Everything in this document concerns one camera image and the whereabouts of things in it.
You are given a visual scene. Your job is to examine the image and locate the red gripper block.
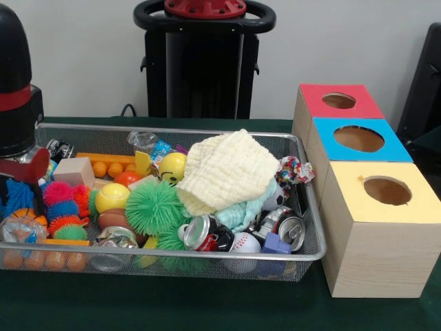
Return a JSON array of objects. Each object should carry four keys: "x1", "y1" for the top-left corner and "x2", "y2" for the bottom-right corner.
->
[{"x1": 0, "y1": 155, "x2": 51, "y2": 216}]

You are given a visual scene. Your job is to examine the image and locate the blue spiky ball with eyes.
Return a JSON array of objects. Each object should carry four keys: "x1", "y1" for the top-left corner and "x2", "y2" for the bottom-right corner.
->
[{"x1": 0, "y1": 178, "x2": 37, "y2": 220}]

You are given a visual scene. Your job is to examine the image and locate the green spiky ball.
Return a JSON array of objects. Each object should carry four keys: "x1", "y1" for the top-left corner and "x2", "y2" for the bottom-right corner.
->
[{"x1": 125, "y1": 179, "x2": 190, "y2": 237}]

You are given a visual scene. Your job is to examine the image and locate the yellow smiley ball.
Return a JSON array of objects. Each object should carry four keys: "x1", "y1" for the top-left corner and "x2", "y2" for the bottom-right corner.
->
[{"x1": 158, "y1": 152, "x2": 188, "y2": 185}]

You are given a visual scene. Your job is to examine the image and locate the cream knitted cloth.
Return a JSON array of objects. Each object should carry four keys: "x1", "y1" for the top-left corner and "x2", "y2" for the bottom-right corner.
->
[{"x1": 177, "y1": 129, "x2": 281, "y2": 217}]

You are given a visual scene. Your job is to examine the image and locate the mint green knitted cloth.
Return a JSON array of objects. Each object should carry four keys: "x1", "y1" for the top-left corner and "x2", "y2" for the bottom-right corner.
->
[{"x1": 215, "y1": 181, "x2": 280, "y2": 233}]

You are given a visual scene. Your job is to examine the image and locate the colourful braided rope toy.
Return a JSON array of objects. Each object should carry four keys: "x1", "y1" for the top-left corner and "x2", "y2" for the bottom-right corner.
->
[{"x1": 277, "y1": 156, "x2": 315, "y2": 187}]

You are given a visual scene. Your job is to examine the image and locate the shallow clear mesh bin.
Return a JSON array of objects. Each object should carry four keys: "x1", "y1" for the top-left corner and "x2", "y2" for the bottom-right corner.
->
[{"x1": 0, "y1": 124, "x2": 327, "y2": 282}]

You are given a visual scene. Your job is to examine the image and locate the wooden box with three holes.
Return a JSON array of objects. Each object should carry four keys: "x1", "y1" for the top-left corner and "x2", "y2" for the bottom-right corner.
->
[{"x1": 291, "y1": 84, "x2": 441, "y2": 299}]

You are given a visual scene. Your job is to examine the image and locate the pale wooden cube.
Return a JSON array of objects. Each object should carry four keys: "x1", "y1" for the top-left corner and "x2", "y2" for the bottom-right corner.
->
[{"x1": 53, "y1": 157, "x2": 96, "y2": 188}]

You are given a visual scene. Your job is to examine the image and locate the plain yellow ball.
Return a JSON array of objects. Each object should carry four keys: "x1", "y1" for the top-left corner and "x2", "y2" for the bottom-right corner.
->
[{"x1": 95, "y1": 183, "x2": 131, "y2": 214}]

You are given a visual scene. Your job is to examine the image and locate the red crushed can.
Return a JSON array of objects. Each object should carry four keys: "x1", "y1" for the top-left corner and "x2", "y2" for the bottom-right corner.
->
[{"x1": 179, "y1": 215, "x2": 234, "y2": 252}]

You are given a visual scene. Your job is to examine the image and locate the dark green table cloth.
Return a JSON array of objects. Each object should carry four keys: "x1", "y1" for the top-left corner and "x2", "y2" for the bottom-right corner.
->
[{"x1": 0, "y1": 116, "x2": 441, "y2": 331}]

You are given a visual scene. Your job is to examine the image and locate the white toy baseball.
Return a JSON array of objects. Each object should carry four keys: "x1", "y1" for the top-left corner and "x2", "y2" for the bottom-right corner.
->
[{"x1": 227, "y1": 232, "x2": 263, "y2": 274}]

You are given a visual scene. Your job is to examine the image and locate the silver crushed can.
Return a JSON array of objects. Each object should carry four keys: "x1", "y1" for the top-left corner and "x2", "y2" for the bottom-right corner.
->
[{"x1": 276, "y1": 215, "x2": 306, "y2": 252}]

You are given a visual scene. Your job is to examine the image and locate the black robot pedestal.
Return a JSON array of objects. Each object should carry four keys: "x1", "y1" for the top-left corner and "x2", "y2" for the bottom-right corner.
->
[{"x1": 133, "y1": 0, "x2": 276, "y2": 119}]

